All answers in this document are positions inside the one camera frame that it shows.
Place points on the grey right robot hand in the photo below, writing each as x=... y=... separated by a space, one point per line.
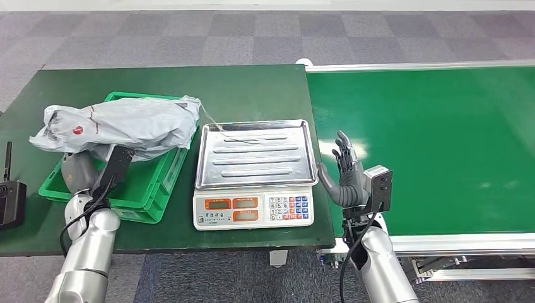
x=351 y=188

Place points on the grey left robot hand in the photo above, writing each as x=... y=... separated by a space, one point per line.
x=77 y=171

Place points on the grey plastic mailer package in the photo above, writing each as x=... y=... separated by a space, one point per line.
x=125 y=123

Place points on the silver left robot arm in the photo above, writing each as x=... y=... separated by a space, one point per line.
x=88 y=251

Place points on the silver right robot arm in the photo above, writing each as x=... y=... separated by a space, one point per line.
x=378 y=263

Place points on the green conveyor belt machine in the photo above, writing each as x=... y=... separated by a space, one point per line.
x=439 y=125

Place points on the green plastic crate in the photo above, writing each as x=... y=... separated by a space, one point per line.
x=146 y=188

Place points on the black radio device with antenna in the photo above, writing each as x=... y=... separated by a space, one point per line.
x=11 y=203

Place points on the white electronic scale steel tray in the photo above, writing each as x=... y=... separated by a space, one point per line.
x=257 y=157

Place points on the white table foot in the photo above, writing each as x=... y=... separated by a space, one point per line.
x=278 y=259

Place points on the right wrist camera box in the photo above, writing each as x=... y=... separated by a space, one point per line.
x=381 y=188

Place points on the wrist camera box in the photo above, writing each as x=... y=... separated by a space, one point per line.
x=381 y=188
x=115 y=165

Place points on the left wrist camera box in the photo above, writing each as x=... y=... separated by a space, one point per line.
x=115 y=165

